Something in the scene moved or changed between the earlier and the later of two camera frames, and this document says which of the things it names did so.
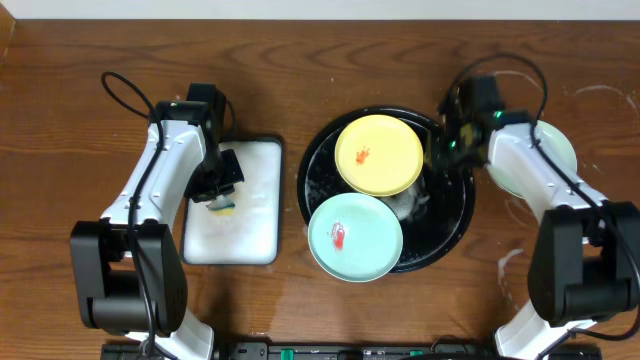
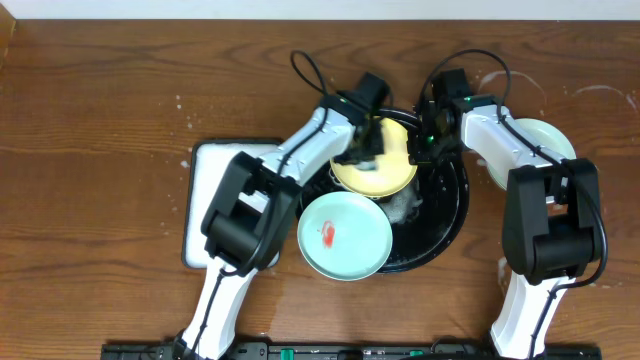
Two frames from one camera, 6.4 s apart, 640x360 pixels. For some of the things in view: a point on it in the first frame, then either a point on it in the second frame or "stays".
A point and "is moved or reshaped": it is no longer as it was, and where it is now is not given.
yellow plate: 378,154 stays
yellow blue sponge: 221,206 is moved or reshaped
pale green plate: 552,143 stays
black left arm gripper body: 215,185 -> 368,145
